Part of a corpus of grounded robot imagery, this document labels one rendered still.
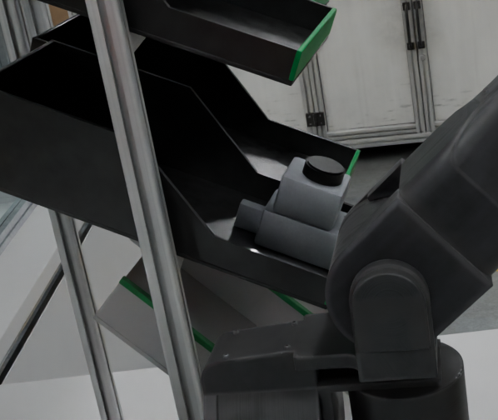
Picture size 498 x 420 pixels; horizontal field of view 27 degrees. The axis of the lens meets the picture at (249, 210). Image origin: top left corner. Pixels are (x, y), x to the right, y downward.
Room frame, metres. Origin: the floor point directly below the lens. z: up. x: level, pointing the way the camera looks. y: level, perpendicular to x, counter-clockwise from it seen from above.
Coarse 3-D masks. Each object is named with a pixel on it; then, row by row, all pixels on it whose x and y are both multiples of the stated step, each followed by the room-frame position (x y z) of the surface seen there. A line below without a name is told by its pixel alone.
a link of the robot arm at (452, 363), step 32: (448, 352) 0.45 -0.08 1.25; (320, 384) 0.44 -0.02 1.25; (352, 384) 0.43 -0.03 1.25; (384, 384) 0.43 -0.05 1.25; (416, 384) 0.43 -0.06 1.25; (448, 384) 0.42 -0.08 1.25; (352, 416) 0.44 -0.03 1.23; (384, 416) 0.42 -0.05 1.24; (416, 416) 0.42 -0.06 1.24; (448, 416) 0.42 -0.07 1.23
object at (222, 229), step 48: (48, 48) 0.83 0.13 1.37; (0, 96) 0.71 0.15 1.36; (48, 96) 0.84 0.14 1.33; (96, 96) 0.83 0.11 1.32; (144, 96) 0.82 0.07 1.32; (192, 96) 0.80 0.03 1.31; (0, 144) 0.72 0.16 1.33; (48, 144) 0.70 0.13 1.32; (96, 144) 0.69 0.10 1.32; (192, 144) 0.81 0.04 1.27; (48, 192) 0.71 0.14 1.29; (96, 192) 0.70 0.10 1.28; (192, 192) 0.78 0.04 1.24; (240, 192) 0.80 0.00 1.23; (192, 240) 0.68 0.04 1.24; (240, 240) 0.72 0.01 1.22; (288, 288) 0.66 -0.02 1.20
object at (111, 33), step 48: (0, 0) 1.00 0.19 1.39; (96, 0) 0.65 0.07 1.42; (96, 48) 0.65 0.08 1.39; (144, 144) 0.65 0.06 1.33; (144, 192) 0.66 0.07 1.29; (144, 240) 0.65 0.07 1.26; (96, 336) 1.00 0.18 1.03; (192, 336) 0.67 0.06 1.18; (96, 384) 1.00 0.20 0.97; (192, 384) 0.65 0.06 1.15
